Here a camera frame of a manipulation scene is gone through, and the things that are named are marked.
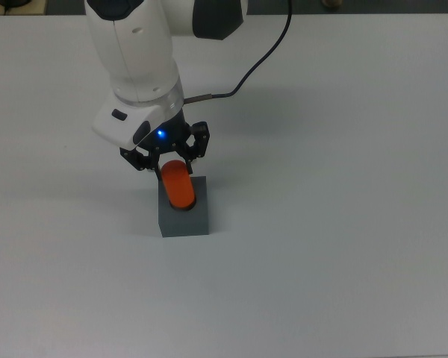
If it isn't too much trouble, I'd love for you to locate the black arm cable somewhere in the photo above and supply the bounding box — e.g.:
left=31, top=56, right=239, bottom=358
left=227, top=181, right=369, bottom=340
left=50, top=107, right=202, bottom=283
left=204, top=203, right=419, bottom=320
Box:
left=184, top=0, right=294, bottom=104

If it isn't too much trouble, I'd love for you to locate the orange cylinder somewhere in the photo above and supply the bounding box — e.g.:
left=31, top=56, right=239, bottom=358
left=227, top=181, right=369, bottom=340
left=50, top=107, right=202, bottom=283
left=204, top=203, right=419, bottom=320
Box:
left=160, top=160, right=197, bottom=211

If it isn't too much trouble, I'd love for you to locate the grey block with hole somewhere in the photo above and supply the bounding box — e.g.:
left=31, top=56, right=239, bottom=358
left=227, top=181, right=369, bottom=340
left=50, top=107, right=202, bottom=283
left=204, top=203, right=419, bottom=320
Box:
left=158, top=174, right=211, bottom=239

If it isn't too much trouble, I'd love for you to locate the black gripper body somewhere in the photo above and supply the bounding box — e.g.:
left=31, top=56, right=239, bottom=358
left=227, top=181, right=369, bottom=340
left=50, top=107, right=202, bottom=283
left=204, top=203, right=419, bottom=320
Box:
left=133, top=110, right=193, bottom=153

